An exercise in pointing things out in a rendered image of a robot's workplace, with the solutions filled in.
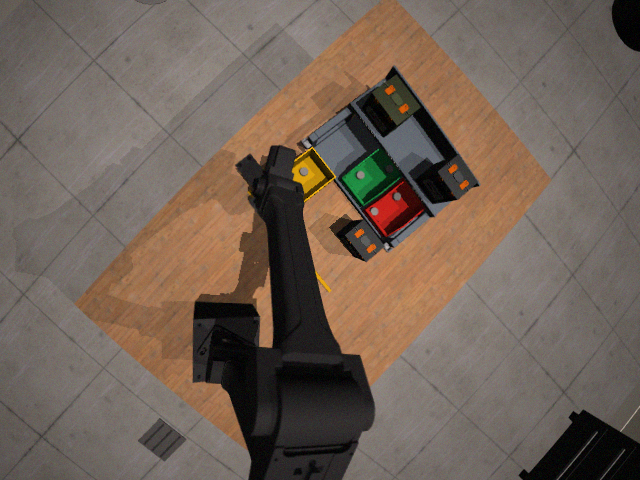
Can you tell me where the dark grey shelf rack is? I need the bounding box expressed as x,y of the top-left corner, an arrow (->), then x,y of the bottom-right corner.
301,65 -> 461,253

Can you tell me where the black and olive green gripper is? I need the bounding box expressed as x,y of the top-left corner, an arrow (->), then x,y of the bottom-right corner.
249,197 -> 265,222

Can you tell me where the yellow bar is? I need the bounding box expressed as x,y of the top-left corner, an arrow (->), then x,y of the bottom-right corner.
247,190 -> 332,292

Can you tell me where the yellow bin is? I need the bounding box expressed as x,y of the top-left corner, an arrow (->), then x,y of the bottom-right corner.
292,147 -> 336,203

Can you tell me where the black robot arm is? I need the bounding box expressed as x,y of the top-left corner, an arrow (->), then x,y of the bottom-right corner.
197,145 -> 375,480

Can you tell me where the green open bin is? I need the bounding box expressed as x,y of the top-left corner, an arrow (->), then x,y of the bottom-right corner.
341,147 -> 402,206

